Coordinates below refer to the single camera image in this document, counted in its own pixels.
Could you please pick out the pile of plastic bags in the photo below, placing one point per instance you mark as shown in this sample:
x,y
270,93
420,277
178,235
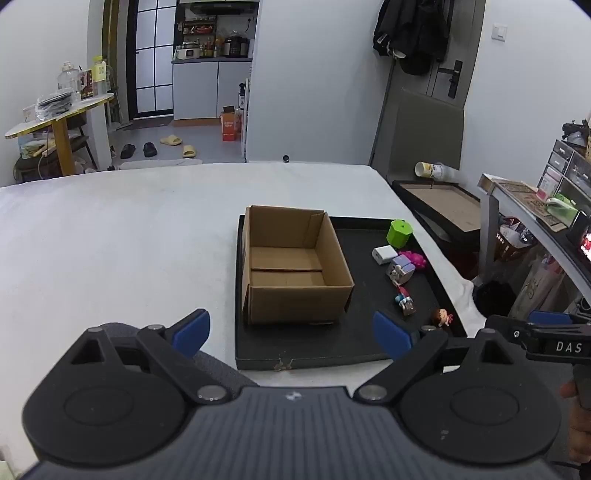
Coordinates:
x,y
54,104

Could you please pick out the yellow drink bottle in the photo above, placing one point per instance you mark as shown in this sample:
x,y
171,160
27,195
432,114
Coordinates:
x,y
99,76

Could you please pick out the red blue small figure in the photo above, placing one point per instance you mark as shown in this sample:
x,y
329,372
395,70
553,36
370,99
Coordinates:
x,y
405,301

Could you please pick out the black-framed brown tray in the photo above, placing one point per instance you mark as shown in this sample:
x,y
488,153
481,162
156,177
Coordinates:
x,y
448,207

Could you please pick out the grey entrance door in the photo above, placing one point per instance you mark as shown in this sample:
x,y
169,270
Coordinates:
x,y
466,46

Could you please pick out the black bag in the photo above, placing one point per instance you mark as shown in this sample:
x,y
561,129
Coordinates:
x,y
496,297

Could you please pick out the green white tissue pack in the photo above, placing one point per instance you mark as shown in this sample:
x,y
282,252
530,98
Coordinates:
x,y
563,210

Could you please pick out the green hexagonal lidded container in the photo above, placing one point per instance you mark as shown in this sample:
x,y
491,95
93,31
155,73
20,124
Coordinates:
x,y
399,233

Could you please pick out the white floor mat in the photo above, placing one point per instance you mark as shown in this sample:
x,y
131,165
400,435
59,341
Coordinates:
x,y
161,163

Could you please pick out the stack of paper cups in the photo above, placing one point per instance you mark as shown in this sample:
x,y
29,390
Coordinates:
x,y
436,170

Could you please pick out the clear glass jar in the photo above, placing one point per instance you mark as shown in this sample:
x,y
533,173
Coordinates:
x,y
68,77

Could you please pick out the orange cardboard box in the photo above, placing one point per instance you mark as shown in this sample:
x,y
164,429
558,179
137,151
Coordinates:
x,y
230,124

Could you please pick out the yellow slipper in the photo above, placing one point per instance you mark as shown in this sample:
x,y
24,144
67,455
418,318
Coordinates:
x,y
171,140
189,151

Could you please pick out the grey drawer organizer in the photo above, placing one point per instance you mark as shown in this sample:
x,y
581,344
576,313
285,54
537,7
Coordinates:
x,y
565,168

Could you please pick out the black slipper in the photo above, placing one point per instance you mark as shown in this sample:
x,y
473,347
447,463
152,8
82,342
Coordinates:
x,y
128,151
150,149

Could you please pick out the person's right hand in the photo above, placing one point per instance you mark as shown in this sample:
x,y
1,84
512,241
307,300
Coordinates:
x,y
579,429

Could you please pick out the black tray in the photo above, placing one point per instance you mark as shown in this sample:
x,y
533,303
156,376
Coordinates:
x,y
360,334

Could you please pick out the black framed glass door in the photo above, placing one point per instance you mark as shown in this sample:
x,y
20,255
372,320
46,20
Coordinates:
x,y
152,55

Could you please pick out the white kitchen cabinet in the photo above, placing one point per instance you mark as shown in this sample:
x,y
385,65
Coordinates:
x,y
198,90

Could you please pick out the grey leaning board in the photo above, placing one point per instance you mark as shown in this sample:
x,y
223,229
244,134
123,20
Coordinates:
x,y
425,134

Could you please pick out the yellow wooden table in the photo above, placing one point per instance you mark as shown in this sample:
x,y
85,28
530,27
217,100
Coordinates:
x,y
62,134

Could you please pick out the grey side desk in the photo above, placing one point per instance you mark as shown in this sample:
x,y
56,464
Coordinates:
x,y
517,203

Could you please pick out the white plug charger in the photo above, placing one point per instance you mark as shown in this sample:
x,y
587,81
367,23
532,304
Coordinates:
x,y
384,254

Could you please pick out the woven basket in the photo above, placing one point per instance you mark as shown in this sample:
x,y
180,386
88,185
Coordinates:
x,y
510,244

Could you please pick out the black hanging jacket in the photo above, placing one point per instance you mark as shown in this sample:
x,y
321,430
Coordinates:
x,y
411,32

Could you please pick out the beige tote bag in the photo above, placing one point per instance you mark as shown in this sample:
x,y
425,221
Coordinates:
x,y
542,290

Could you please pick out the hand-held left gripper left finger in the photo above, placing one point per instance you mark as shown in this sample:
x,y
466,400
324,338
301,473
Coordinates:
x,y
191,333

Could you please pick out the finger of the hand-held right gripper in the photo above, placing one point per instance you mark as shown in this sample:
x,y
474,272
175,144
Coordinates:
x,y
549,317

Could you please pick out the pink costume figure toy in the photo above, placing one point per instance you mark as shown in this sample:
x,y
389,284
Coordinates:
x,y
415,259

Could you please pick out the brown cardboard box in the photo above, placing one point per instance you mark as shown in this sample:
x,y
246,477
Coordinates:
x,y
286,295

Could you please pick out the purple white cube toy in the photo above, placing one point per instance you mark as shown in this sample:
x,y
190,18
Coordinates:
x,y
400,270

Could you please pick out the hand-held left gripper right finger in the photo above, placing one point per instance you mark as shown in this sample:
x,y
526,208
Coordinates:
x,y
391,334

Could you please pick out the brown-haired small doll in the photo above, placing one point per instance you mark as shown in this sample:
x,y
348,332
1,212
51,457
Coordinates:
x,y
442,317

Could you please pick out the white light switch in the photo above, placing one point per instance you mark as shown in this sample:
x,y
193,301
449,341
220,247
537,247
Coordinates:
x,y
499,31

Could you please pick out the dark red carton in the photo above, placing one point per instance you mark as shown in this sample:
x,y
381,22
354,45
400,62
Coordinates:
x,y
86,86

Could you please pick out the dark chair under table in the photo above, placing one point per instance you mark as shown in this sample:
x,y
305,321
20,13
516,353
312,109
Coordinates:
x,y
78,147

